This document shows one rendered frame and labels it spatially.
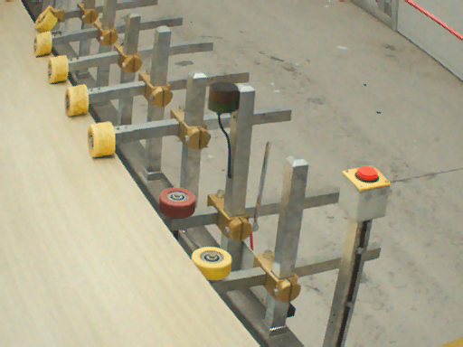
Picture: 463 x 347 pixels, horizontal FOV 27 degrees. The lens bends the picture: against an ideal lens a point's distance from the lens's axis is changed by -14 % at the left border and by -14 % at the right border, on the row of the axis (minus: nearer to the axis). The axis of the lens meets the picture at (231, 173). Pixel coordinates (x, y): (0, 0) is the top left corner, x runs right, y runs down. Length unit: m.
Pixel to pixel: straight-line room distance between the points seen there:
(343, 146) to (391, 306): 1.29
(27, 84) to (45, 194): 0.68
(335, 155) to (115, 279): 2.69
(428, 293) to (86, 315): 2.05
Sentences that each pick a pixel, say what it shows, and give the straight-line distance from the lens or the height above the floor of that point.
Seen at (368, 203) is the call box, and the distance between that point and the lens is 1.86.
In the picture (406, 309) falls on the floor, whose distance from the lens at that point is 3.69.
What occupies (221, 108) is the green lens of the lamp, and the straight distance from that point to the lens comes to 2.26.
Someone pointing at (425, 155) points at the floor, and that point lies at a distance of 4.84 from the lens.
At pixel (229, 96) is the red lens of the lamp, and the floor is 1.17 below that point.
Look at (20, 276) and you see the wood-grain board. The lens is 2.10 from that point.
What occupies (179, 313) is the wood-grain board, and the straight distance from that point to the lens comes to 2.02.
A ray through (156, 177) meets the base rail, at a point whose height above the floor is 0.71.
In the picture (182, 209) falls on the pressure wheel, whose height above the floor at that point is 0.90.
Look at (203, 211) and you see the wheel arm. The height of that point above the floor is 0.86.
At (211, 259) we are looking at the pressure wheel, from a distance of 2.18.
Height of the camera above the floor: 2.07
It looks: 28 degrees down
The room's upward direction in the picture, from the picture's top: 5 degrees clockwise
